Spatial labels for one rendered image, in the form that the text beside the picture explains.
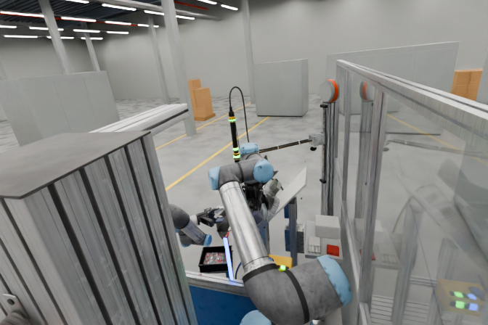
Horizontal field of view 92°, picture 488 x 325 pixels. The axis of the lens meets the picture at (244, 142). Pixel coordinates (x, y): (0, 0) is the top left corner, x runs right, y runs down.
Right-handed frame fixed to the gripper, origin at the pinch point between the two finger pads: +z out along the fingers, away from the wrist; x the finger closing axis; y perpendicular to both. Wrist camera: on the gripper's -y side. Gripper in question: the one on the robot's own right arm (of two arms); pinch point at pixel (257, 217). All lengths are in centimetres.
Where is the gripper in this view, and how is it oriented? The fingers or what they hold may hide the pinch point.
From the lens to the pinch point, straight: 110.7
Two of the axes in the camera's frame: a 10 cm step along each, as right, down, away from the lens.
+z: 1.0, 9.4, 3.3
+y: -2.7, 3.4, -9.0
